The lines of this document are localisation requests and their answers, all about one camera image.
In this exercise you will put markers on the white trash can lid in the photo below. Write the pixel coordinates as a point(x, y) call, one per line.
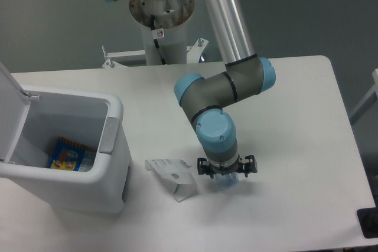
point(15, 105)

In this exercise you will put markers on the black device at table edge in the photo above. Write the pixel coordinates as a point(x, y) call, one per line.
point(368, 221)

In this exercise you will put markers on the white metal base frame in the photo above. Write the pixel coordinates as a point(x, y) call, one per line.
point(195, 54)

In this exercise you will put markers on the white paper carton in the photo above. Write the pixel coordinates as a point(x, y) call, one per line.
point(175, 175)

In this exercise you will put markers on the white plastic trash can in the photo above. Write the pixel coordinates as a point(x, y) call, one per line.
point(90, 118)

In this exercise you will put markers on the blue yellow snack wrapper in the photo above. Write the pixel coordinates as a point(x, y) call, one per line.
point(72, 156)

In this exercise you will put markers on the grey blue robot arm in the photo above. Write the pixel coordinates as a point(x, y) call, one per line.
point(203, 99)

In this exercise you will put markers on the clear plastic water bottle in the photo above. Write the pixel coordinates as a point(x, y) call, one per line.
point(226, 181)

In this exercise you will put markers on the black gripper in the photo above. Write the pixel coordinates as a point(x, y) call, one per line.
point(246, 166)

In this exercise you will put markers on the white frame at right edge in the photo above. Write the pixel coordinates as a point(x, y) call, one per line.
point(369, 98)

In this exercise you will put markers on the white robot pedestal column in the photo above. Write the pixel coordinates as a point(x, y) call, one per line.
point(164, 29)

